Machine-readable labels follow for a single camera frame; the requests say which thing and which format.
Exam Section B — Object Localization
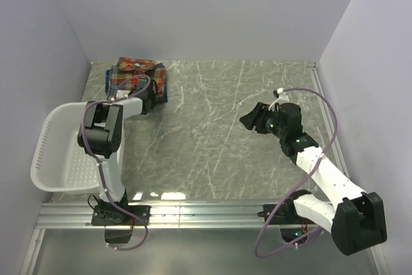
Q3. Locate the aluminium mounting rail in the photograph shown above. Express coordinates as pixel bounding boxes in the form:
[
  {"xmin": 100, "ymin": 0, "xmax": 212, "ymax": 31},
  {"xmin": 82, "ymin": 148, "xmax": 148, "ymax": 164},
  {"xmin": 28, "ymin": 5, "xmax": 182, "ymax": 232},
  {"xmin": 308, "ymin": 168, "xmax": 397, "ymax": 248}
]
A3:
[{"xmin": 35, "ymin": 200, "xmax": 277, "ymax": 229}]

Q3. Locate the blue plaid shirt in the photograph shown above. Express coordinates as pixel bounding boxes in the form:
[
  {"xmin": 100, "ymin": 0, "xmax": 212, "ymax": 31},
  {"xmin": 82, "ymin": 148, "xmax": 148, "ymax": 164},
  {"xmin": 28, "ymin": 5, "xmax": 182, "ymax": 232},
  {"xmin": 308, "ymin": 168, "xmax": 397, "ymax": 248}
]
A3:
[{"xmin": 105, "ymin": 62, "xmax": 168, "ymax": 104}]

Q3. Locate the aluminium side rail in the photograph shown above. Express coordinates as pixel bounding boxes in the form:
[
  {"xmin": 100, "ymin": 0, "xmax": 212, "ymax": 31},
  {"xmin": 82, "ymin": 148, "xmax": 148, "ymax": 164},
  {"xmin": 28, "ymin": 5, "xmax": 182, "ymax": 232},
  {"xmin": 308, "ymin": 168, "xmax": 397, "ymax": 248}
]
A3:
[{"xmin": 307, "ymin": 61, "xmax": 358, "ymax": 198}]

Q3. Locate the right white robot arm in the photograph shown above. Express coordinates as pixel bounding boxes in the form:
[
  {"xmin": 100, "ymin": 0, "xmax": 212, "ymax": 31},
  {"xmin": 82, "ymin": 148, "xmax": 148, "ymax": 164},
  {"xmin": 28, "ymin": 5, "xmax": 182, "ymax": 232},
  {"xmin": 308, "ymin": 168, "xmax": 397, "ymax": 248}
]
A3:
[{"xmin": 239, "ymin": 102, "xmax": 388, "ymax": 256}]

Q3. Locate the white plastic laundry basket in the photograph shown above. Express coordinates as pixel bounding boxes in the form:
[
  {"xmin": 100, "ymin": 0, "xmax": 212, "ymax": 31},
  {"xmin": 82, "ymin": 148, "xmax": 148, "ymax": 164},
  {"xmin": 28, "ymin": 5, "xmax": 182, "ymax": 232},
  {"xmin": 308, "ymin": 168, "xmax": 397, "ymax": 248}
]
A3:
[{"xmin": 30, "ymin": 100, "xmax": 125, "ymax": 196}]

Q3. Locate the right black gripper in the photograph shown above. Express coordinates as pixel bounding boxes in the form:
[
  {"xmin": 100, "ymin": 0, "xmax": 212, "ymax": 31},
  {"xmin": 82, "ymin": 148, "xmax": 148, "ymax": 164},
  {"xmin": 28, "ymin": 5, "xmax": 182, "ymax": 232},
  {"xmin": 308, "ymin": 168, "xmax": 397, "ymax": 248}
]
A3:
[{"xmin": 239, "ymin": 102, "xmax": 287, "ymax": 140}]

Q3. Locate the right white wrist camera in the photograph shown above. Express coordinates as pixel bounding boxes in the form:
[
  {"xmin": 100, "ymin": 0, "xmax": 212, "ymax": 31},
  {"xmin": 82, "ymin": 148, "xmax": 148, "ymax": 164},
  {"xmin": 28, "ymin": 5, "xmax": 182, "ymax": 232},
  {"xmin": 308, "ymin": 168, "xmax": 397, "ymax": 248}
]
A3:
[{"xmin": 268, "ymin": 88, "xmax": 290, "ymax": 111}]

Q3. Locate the red brown plaid shirt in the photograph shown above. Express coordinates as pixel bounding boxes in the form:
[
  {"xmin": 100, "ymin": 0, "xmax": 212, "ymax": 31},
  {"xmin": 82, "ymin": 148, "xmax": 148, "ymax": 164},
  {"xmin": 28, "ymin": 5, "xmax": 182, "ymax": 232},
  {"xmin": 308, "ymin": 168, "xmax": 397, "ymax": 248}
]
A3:
[{"xmin": 106, "ymin": 57, "xmax": 168, "ymax": 103}]

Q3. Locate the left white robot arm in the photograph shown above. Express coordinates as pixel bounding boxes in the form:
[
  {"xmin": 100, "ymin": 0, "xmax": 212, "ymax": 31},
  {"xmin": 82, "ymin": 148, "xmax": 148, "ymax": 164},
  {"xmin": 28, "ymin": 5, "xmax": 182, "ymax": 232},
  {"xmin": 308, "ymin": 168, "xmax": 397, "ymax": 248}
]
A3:
[{"xmin": 77, "ymin": 75, "xmax": 151, "ymax": 226}]

